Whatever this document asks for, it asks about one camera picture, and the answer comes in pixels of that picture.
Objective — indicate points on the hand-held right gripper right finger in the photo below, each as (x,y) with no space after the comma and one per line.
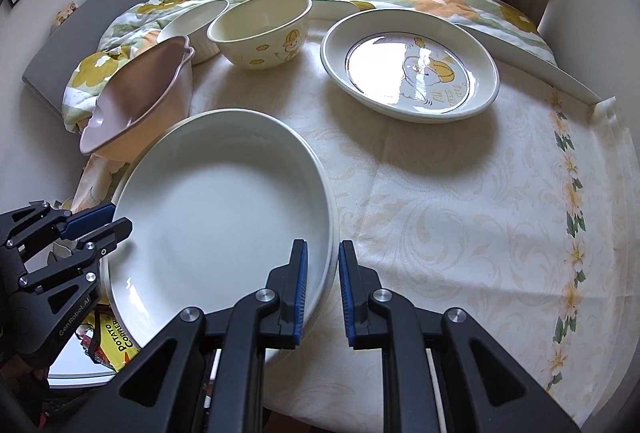
(350,293)

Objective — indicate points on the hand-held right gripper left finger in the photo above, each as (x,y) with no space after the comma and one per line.
(301,293)

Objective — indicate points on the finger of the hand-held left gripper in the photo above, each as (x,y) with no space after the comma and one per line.
(112,235)
(92,217)

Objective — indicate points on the large white plate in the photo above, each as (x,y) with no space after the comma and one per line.
(215,198)

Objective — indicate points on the white ribbed bowl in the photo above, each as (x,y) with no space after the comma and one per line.
(192,20)

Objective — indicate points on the duck print plate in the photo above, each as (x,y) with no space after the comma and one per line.
(410,68)

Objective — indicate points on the cream duck print bowl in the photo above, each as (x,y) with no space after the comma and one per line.
(260,48)

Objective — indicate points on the white side table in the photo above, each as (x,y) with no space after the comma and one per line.
(75,368)

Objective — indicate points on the yellow snack packet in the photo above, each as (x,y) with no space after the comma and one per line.
(117,338)

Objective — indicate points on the cream floral tablecloth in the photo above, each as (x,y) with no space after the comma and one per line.
(450,213)

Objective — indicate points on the grey cushion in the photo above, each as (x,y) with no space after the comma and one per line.
(75,43)

